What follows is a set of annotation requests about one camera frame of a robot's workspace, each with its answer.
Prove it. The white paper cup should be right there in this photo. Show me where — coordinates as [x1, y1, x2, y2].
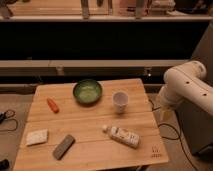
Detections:
[112, 91, 129, 114]

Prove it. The black cable on floor left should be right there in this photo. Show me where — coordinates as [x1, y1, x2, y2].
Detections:
[0, 109, 19, 133]

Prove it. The white sponge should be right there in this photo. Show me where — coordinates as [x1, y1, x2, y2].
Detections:
[26, 129, 48, 146]

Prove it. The orange carrot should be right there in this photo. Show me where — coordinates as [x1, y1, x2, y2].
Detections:
[47, 98, 59, 113]

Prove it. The black cable on floor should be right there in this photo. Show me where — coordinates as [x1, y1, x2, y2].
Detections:
[148, 98, 201, 171]
[0, 109, 19, 133]

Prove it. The white plastic bottle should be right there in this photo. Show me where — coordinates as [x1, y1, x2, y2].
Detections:
[102, 125, 140, 148]

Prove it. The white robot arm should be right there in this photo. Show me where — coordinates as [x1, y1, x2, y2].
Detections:
[156, 60, 213, 120]

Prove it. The black object bottom left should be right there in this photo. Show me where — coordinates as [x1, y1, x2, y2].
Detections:
[0, 159, 10, 170]

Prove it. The green ceramic bowl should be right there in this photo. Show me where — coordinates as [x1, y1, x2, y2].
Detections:
[73, 79, 102, 104]

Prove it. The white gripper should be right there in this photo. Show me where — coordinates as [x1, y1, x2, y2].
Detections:
[157, 85, 181, 121]

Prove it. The black cable on floor right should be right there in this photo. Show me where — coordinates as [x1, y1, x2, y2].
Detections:
[148, 98, 201, 171]

